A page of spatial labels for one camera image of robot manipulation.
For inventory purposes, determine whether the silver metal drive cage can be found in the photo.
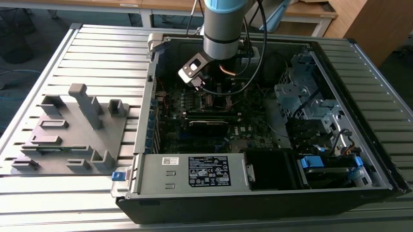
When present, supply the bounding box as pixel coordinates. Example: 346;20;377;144
272;47;347;136

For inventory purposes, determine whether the flat dark cable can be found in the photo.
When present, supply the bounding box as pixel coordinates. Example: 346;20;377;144
291;87;322;122

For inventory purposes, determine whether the silver power supply unit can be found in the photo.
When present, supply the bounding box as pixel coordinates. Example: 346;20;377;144
136;152;252;195

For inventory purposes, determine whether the wooden cabinet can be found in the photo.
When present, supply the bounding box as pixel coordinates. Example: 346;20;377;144
323;0;413;67

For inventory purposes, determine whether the grey parts rack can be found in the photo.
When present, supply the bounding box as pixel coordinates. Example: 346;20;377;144
9;83;131;175

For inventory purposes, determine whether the black office chair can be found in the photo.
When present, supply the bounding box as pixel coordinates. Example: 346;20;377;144
0;7;37;64

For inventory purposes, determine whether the silver chipset heatsink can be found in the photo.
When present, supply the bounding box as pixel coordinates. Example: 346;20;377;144
230;139;250;151

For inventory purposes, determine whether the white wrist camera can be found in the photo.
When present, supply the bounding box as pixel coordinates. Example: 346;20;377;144
177;52;209;92

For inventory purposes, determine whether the black PC case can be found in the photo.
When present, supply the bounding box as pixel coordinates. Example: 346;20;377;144
109;32;413;225

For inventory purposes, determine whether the coloured wire bundle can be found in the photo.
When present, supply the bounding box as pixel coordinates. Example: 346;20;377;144
340;144;361;156

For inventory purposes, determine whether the wooden top desk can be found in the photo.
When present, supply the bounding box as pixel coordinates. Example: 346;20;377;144
141;0;338;37
0;0;152;29

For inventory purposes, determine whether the black power cable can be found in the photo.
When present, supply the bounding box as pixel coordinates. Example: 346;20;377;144
331;128;352;152

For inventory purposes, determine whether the green RAM stick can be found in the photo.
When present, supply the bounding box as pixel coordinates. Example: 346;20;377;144
36;146;72;153

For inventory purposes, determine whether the green motherboard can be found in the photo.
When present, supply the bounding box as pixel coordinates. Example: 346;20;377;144
153;79;292;155

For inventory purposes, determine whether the red black twisted wire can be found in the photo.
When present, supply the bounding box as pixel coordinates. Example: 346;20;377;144
159;79;168;107

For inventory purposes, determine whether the black camera cable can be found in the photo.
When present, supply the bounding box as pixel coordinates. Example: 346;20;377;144
201;0;270;95

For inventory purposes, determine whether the black plastic connector block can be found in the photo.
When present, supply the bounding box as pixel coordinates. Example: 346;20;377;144
286;117;323;145

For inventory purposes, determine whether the blue disk carrier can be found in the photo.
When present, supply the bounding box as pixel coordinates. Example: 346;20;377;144
298;156;324;169

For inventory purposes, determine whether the black expansion card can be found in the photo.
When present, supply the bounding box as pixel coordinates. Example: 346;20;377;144
187;119;230;136

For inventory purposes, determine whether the thin grey wire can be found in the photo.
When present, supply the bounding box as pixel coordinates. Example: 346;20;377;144
258;84;275;107

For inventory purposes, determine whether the CPU socket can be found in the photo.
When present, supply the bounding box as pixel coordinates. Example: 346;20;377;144
199;90;236;111

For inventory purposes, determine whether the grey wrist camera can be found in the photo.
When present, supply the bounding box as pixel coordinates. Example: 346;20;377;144
239;45;260;65

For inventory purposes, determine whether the black disk drive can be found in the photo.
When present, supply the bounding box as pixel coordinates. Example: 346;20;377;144
302;167;352;189

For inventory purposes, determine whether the grey plastic case latch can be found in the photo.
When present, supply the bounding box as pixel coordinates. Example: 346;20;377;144
147;33;171;53

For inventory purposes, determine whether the installed RAM stick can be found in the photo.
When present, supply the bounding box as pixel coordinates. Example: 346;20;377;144
185;110;239;119

